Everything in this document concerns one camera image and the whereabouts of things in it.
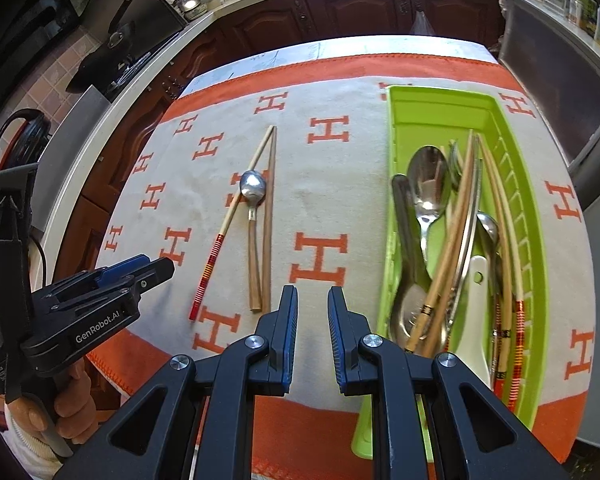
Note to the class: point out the grey metal cabinet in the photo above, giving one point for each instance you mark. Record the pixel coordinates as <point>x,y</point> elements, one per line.
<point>545,65</point>

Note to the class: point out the green box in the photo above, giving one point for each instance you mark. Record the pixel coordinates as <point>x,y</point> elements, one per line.
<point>580,4</point>

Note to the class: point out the white plastic bag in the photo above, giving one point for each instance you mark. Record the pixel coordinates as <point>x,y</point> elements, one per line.
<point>422,25</point>

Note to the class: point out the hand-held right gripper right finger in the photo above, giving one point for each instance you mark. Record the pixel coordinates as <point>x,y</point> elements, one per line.
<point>337,340</point>

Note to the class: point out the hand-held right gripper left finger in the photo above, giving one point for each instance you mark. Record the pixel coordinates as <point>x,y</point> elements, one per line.
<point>290,335</point>

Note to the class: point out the black wok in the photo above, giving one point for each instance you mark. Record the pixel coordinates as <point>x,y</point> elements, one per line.
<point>97,70</point>

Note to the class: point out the orange white printed blanket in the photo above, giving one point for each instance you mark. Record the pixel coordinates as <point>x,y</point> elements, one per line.
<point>300,185</point>

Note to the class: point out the light wooden chopsticks pair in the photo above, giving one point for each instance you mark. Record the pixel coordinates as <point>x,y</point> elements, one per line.
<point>267,240</point>

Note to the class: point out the black range hood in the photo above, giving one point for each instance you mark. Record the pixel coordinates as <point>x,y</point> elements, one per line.
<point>15,25</point>

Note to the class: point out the green plastic tray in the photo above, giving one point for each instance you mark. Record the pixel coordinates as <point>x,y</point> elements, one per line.
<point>415,110</point>

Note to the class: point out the stainless steel splash panel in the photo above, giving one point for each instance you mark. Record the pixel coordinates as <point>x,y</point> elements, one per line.
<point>145,10</point>

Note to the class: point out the person's left forearm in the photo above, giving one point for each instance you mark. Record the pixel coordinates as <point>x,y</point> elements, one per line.
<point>25,452</point>

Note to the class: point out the red-striped bamboo chopstick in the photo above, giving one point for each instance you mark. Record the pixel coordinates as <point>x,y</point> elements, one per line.
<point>500,355</point>
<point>519,355</point>
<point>207,270</point>

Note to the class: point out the large metal spoon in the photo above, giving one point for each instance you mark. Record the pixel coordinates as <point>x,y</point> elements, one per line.
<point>427,175</point>

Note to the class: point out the white ceramic spoon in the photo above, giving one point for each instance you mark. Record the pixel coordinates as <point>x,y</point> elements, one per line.
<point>475,305</point>

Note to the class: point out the white kitchen countertop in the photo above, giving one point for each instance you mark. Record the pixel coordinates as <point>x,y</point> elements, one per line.
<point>205,17</point>

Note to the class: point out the long metal utensil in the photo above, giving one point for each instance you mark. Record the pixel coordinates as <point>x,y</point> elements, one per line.
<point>467,245</point>

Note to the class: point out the leaning steel sheet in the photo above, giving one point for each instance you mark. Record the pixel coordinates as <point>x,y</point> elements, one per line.
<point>67,140</point>

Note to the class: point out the small steel kettle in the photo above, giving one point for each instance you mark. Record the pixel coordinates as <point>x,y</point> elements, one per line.
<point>190,4</point>

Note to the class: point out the brown wooden chopstick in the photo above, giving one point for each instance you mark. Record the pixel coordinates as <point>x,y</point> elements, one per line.
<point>439,332</point>

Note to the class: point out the gas stove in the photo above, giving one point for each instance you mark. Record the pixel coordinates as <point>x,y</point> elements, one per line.
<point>145,60</point>

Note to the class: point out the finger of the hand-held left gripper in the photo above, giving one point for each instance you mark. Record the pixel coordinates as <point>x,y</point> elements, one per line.
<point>125,266</point>
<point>155,272</point>

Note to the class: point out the person's left hand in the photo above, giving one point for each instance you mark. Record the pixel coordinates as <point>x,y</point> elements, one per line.
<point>75,405</point>

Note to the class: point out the brown wooden base cabinets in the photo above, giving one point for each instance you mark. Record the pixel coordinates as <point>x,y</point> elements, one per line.
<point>355,10</point>

